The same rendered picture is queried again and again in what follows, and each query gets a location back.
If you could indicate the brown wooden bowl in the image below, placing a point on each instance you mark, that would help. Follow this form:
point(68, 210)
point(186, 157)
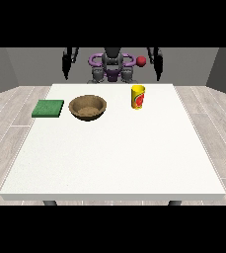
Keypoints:
point(87, 107)

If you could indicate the yellow cup with melon print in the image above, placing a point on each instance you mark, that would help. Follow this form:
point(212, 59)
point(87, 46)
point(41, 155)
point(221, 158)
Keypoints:
point(137, 97)

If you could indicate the green square pad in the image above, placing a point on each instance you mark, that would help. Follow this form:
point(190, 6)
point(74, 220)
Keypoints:
point(48, 108)

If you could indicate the small red ball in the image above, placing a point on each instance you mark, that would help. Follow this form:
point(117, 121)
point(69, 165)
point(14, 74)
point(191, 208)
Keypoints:
point(141, 61)

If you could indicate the grey robot trunk purple rings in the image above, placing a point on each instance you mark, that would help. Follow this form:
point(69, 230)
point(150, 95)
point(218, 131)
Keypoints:
point(111, 62)

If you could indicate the dark table leg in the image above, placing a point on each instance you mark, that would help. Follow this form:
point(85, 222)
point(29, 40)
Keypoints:
point(50, 202)
point(174, 202)

